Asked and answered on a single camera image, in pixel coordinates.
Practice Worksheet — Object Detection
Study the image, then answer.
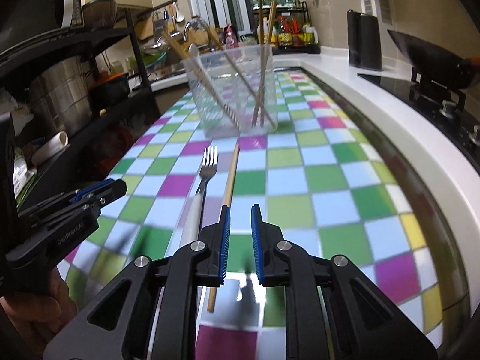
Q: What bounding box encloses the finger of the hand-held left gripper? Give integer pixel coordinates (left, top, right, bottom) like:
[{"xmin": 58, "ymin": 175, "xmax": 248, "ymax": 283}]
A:
[
  {"xmin": 80, "ymin": 180, "xmax": 128, "ymax": 212},
  {"xmin": 73, "ymin": 179, "xmax": 115, "ymax": 201}
]

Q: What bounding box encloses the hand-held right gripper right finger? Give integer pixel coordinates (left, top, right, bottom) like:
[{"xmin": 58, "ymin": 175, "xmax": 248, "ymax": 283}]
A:
[{"xmin": 250, "ymin": 204, "xmax": 439, "ymax": 360}]

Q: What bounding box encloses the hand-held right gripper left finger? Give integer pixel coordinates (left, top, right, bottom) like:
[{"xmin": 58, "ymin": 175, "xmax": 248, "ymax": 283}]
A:
[{"xmin": 42, "ymin": 204, "xmax": 231, "ymax": 360}]

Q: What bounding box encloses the wooden chopstick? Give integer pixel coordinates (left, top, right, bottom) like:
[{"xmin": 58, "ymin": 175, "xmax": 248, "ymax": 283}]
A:
[
  {"xmin": 205, "ymin": 26, "xmax": 275, "ymax": 126},
  {"xmin": 257, "ymin": 0, "xmax": 278, "ymax": 126},
  {"xmin": 207, "ymin": 143, "xmax": 241, "ymax": 314},
  {"xmin": 252, "ymin": 0, "xmax": 264, "ymax": 127},
  {"xmin": 259, "ymin": 17, "xmax": 271, "ymax": 94},
  {"xmin": 161, "ymin": 32, "xmax": 233, "ymax": 121},
  {"xmin": 167, "ymin": 31, "xmax": 239, "ymax": 124}
]

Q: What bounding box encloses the fork with white handle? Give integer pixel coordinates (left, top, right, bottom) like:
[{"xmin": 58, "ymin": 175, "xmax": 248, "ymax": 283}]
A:
[{"xmin": 179, "ymin": 145, "xmax": 219, "ymax": 250}]

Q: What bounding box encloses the clear plastic utensil container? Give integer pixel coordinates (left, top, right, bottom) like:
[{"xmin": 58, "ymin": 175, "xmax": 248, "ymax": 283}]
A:
[{"xmin": 181, "ymin": 43, "xmax": 280, "ymax": 139}]

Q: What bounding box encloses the white spoon striped handle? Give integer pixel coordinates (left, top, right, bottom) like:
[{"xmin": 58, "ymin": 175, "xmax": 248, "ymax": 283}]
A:
[{"xmin": 187, "ymin": 42, "xmax": 242, "ymax": 131}]

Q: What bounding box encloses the person's left hand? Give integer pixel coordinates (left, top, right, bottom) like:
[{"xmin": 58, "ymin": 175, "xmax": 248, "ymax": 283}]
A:
[{"xmin": 0, "ymin": 264, "xmax": 79, "ymax": 349}]

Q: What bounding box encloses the red plastic bag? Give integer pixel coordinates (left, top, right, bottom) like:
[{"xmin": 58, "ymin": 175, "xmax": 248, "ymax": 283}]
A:
[{"xmin": 100, "ymin": 123, "xmax": 133, "ymax": 170}]

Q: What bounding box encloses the white roll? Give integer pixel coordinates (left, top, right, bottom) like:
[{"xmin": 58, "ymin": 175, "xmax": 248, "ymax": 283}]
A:
[{"xmin": 32, "ymin": 130, "xmax": 71, "ymax": 166}]

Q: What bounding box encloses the checkered table cover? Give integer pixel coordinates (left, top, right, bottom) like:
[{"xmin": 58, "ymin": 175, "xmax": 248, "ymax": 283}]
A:
[{"xmin": 64, "ymin": 67, "xmax": 469, "ymax": 360}]

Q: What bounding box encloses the large steel pot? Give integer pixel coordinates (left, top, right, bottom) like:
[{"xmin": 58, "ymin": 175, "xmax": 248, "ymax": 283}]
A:
[{"xmin": 28, "ymin": 54, "xmax": 93, "ymax": 138}]

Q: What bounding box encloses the black pot orange rim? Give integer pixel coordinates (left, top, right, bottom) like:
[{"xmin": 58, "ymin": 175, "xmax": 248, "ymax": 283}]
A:
[{"xmin": 90, "ymin": 72, "xmax": 131, "ymax": 108}]

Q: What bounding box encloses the black storage shelf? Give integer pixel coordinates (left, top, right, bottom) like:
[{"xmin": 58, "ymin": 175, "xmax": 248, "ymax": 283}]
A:
[{"xmin": 0, "ymin": 0, "xmax": 179, "ymax": 212}]

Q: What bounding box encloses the wooden cutting board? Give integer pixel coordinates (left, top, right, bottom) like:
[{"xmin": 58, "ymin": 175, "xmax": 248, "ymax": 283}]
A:
[{"xmin": 135, "ymin": 14, "xmax": 156, "ymax": 41}]

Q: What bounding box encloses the metal grater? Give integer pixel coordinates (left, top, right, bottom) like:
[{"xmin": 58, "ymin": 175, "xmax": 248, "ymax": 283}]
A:
[{"xmin": 152, "ymin": 10, "xmax": 166, "ymax": 43}]

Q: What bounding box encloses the dark bowl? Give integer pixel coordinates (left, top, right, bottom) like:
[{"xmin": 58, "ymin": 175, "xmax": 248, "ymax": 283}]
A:
[{"xmin": 81, "ymin": 0, "xmax": 119, "ymax": 29}]

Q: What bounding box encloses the chrome kitchen faucet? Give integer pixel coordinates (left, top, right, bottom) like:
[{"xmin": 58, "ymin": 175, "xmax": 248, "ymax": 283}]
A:
[{"xmin": 183, "ymin": 16, "xmax": 211, "ymax": 47}]

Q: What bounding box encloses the black white microwave oven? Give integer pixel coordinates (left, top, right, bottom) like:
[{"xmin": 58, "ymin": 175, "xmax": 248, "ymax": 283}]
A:
[{"xmin": 0, "ymin": 0, "xmax": 84, "ymax": 47}]

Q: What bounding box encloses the red dish soap bottle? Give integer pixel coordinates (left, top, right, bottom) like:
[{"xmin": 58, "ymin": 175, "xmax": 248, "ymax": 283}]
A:
[{"xmin": 224, "ymin": 23, "xmax": 238, "ymax": 50}]

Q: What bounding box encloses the black spice rack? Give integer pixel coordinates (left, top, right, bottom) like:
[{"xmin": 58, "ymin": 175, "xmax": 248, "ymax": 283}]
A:
[{"xmin": 254, "ymin": 0, "xmax": 322, "ymax": 55}]

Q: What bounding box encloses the group of sauce bottles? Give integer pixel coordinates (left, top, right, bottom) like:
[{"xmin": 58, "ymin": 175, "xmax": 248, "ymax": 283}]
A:
[{"xmin": 277, "ymin": 17, "xmax": 319, "ymax": 47}]

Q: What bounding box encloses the black gas stove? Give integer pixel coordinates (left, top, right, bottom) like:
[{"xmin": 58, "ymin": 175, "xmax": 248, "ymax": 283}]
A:
[{"xmin": 356, "ymin": 69, "xmax": 480, "ymax": 166}]

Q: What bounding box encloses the black electric kettle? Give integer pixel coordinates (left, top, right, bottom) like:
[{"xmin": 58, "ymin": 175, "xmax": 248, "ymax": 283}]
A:
[{"xmin": 347, "ymin": 8, "xmax": 384, "ymax": 72}]

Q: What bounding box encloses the black wok wooden handle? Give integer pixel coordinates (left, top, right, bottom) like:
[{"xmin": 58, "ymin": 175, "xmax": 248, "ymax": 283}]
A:
[{"xmin": 387, "ymin": 29, "xmax": 480, "ymax": 91}]

